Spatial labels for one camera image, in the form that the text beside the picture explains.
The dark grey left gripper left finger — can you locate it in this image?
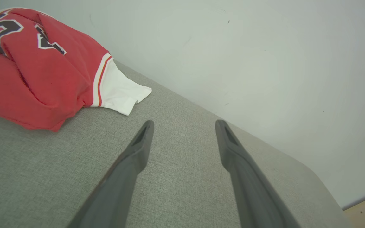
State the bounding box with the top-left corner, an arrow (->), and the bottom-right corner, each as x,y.
68,120 -> 155,228

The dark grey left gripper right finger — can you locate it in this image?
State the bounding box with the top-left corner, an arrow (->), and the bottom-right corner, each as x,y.
215,119 -> 301,228

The red jersey with white sleeves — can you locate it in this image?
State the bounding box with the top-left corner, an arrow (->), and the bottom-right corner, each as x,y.
0,8 -> 152,132

